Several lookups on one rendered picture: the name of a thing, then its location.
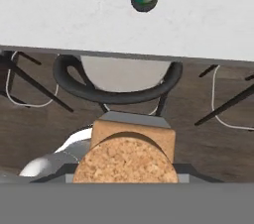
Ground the white glossy rounded shape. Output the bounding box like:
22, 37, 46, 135
19, 126, 94, 178

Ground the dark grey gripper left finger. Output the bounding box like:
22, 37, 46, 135
31, 163, 79, 183

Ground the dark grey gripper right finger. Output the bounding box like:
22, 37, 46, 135
173, 163, 224, 183

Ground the black stool with white ring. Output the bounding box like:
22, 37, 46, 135
193, 63, 254, 132
0, 50, 75, 114

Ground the black chair with white seat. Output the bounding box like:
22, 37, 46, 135
52, 54, 184, 118

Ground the cork brown round-topped block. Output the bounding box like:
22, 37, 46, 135
71, 110, 180, 184

